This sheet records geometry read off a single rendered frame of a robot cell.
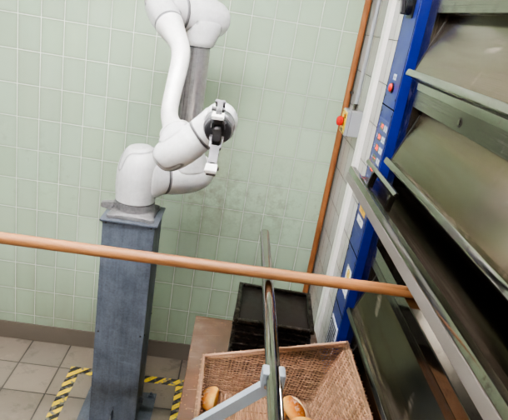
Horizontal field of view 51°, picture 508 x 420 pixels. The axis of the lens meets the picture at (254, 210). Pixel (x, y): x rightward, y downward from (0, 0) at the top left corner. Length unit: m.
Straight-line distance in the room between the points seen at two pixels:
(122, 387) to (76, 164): 1.05
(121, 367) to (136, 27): 1.47
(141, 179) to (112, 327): 0.65
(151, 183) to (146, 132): 0.54
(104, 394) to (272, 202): 1.15
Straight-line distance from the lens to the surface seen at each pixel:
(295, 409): 1.84
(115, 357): 2.40
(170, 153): 1.64
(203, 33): 2.06
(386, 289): 1.45
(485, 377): 0.77
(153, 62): 2.52
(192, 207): 2.65
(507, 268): 1.00
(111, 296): 2.25
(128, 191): 2.07
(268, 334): 1.19
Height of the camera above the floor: 1.81
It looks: 20 degrees down
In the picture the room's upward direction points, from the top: 10 degrees clockwise
